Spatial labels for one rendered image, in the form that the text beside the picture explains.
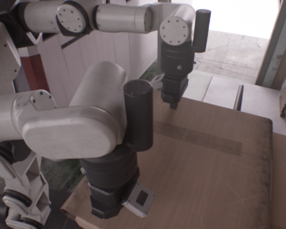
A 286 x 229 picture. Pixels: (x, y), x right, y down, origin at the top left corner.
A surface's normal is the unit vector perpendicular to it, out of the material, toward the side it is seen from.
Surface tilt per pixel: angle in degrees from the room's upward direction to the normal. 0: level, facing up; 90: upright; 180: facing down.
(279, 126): 0
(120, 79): 51
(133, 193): 30
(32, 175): 25
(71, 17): 103
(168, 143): 0
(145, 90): 0
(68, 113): 9
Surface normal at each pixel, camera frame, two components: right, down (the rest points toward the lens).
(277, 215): -0.04, -0.75
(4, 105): -0.21, -0.43
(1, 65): 0.92, 0.27
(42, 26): -0.31, 0.79
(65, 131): -0.07, 0.66
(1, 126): -0.14, 0.40
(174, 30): -0.33, 0.63
